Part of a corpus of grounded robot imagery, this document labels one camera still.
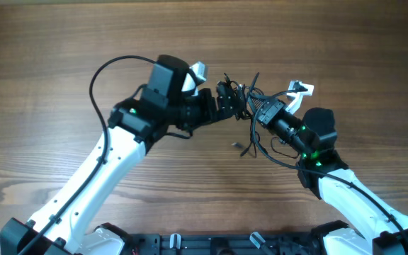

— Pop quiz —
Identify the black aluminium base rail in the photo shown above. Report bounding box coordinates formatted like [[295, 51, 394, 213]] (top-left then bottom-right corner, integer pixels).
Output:
[[122, 232, 318, 255]]

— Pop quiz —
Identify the camera cable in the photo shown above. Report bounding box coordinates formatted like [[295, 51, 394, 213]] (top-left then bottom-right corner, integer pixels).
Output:
[[250, 89, 408, 255], [16, 55, 157, 255]]

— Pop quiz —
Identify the right camera cable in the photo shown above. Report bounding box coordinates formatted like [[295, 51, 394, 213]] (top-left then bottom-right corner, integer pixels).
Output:
[[250, 89, 408, 255]]

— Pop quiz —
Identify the black cable bundle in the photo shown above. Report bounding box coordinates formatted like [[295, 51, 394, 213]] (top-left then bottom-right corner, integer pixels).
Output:
[[221, 72, 272, 123]]

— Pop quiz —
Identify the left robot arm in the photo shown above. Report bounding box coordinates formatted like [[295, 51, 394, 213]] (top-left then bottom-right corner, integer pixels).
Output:
[[0, 55, 240, 254]]

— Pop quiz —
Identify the left camera cable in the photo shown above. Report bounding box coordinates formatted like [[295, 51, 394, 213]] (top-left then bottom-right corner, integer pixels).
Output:
[[16, 55, 157, 255]]

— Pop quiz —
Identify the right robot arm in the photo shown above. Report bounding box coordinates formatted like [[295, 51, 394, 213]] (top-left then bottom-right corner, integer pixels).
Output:
[[249, 97, 408, 254]]

